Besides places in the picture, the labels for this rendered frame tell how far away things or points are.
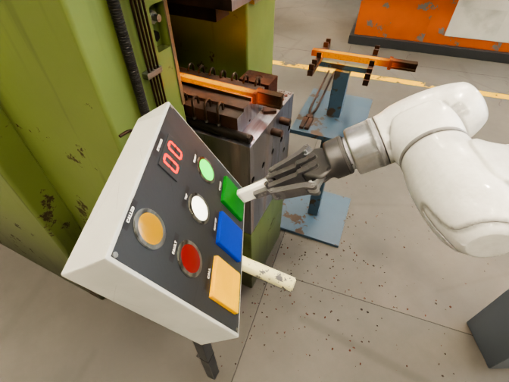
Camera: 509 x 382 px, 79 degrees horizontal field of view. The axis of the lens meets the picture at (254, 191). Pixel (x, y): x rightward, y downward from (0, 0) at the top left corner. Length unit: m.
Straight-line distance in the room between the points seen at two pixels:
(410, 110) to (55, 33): 0.64
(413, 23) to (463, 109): 3.92
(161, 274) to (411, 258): 1.68
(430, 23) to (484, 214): 4.11
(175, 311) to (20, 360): 1.43
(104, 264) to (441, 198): 0.41
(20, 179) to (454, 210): 1.16
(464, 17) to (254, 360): 4.05
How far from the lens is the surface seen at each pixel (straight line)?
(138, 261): 0.41
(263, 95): 1.02
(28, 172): 1.23
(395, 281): 1.85
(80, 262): 0.42
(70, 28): 0.69
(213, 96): 1.06
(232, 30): 1.27
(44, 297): 1.96
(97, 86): 0.73
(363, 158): 0.56
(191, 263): 0.48
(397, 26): 4.46
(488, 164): 0.47
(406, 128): 0.54
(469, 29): 4.55
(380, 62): 1.39
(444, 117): 0.54
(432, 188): 0.46
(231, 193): 0.65
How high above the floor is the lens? 1.49
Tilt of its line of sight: 46 degrees down
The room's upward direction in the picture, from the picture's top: straight up
